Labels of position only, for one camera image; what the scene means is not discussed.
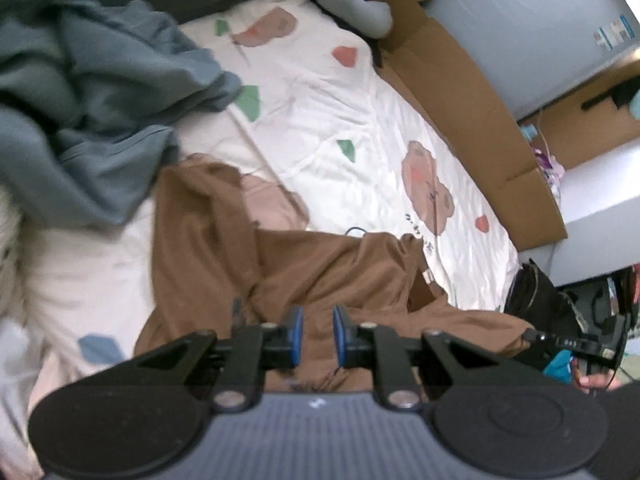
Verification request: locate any black knit garment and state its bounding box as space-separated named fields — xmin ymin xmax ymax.
xmin=505 ymin=259 xmax=583 ymax=361

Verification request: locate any flat cardboard sheet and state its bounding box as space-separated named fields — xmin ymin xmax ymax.
xmin=367 ymin=0 xmax=568 ymax=251

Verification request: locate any brown printed t-shirt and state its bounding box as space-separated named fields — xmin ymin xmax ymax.
xmin=134 ymin=152 xmax=538 ymax=396

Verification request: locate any purple white packet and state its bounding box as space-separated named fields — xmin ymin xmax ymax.
xmin=532 ymin=147 xmax=566 ymax=191

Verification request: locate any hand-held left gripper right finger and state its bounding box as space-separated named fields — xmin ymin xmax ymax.
xmin=332 ymin=305 xmax=506 ymax=413

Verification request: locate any blue cartoon-print cloth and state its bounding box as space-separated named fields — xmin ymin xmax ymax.
xmin=542 ymin=350 xmax=573 ymax=383

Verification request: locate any tall cardboard box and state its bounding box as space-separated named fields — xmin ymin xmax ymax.
xmin=525 ymin=57 xmax=640 ymax=171

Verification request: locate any bear-print cream blanket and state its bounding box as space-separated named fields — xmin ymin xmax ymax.
xmin=0 ymin=0 xmax=521 ymax=480

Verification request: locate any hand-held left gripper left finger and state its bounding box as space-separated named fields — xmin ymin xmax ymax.
xmin=132 ymin=305 xmax=306 ymax=413

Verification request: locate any grey-blue garment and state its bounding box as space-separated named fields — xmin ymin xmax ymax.
xmin=0 ymin=0 xmax=243 ymax=226

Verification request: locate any person's right hand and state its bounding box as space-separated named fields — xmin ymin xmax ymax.
xmin=575 ymin=362 xmax=626 ymax=396

